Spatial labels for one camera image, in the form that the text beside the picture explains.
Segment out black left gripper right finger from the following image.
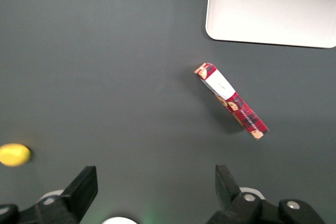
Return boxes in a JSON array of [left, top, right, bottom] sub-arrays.
[[206, 165, 327, 224]]

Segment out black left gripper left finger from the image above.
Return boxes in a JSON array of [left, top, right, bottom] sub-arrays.
[[0, 166, 99, 224]]

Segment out red tartan cookie box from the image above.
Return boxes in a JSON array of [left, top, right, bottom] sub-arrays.
[[194, 62, 270, 141]]

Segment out white rectangular plastic tray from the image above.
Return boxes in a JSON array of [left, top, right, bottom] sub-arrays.
[[205, 0, 336, 49]]

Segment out yellow lemon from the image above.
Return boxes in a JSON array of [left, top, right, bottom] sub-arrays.
[[0, 143, 32, 167]]

